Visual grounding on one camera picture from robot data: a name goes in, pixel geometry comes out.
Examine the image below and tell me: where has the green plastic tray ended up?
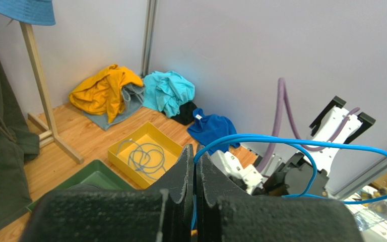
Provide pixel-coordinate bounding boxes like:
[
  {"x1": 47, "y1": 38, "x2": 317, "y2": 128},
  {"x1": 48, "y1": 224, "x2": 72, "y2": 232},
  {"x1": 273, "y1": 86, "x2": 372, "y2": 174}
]
[{"x1": 26, "y1": 159, "x2": 136, "y2": 212}]

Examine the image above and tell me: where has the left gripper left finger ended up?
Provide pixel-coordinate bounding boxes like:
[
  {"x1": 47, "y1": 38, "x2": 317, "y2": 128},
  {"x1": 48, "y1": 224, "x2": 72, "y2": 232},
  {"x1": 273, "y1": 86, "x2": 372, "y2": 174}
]
[{"x1": 20, "y1": 144, "x2": 194, "y2": 241}]

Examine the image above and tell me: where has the blue cable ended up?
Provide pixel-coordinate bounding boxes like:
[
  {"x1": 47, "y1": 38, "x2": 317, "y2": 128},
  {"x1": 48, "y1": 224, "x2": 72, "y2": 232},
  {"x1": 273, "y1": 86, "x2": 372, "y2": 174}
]
[{"x1": 190, "y1": 133, "x2": 387, "y2": 230}]

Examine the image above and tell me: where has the grey-blue garment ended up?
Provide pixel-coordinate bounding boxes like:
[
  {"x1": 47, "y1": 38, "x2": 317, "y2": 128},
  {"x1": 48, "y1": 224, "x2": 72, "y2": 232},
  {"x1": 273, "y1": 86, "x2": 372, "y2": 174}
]
[{"x1": 83, "y1": 84, "x2": 146, "y2": 131}]

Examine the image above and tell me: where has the blue bucket hat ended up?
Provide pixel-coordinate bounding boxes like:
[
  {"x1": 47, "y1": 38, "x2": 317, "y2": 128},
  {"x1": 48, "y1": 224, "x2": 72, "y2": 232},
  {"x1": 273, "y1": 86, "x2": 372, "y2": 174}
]
[{"x1": 0, "y1": 0, "x2": 55, "y2": 26}]

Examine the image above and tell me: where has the yellow garment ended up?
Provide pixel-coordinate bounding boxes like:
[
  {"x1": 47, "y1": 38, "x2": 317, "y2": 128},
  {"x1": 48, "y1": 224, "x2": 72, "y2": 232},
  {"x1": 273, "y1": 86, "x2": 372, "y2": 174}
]
[{"x1": 69, "y1": 64, "x2": 144, "y2": 122}]

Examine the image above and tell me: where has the cyan garment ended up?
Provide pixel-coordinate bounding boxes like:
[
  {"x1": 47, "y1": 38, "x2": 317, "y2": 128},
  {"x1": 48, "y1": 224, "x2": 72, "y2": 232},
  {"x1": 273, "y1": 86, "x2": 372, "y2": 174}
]
[{"x1": 143, "y1": 71, "x2": 196, "y2": 118}]

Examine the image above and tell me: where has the black garment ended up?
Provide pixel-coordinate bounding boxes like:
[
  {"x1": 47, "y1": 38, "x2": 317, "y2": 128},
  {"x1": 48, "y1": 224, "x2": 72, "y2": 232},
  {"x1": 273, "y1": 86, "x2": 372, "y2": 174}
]
[{"x1": 161, "y1": 101, "x2": 197, "y2": 126}]

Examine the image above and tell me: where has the royal blue garment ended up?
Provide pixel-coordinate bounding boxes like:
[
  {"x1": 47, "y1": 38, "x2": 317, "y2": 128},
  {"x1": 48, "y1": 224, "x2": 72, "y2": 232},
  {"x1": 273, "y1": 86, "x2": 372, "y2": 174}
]
[{"x1": 187, "y1": 108, "x2": 237, "y2": 146}]

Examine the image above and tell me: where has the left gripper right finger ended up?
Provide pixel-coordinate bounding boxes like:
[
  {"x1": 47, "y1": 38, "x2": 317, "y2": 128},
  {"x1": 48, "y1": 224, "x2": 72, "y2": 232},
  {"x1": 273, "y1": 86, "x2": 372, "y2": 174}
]
[{"x1": 196, "y1": 153, "x2": 363, "y2": 241}]

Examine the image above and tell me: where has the yellow plastic tray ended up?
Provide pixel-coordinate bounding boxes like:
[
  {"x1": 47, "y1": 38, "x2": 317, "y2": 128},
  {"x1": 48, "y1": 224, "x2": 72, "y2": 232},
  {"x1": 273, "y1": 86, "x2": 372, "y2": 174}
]
[{"x1": 108, "y1": 122, "x2": 183, "y2": 189}]

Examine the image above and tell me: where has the wooden clothes rack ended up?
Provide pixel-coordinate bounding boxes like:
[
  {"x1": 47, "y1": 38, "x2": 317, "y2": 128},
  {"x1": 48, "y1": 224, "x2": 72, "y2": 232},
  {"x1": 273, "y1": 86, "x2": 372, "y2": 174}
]
[{"x1": 20, "y1": 22, "x2": 84, "y2": 164}]

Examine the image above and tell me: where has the aluminium corner post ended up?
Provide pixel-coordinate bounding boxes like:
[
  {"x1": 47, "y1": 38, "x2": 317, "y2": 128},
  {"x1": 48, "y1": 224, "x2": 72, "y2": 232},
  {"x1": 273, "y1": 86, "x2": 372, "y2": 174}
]
[{"x1": 140, "y1": 0, "x2": 158, "y2": 78}]

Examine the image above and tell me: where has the grey-blue cable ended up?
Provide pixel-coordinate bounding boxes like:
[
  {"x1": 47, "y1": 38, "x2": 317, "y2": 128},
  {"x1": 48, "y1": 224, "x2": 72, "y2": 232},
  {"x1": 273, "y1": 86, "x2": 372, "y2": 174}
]
[{"x1": 115, "y1": 138, "x2": 167, "y2": 180}]

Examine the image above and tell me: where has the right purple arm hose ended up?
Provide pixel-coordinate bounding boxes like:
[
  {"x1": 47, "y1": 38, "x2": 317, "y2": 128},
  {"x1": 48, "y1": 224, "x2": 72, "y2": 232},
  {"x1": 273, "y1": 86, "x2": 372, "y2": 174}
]
[{"x1": 255, "y1": 78, "x2": 362, "y2": 172}]

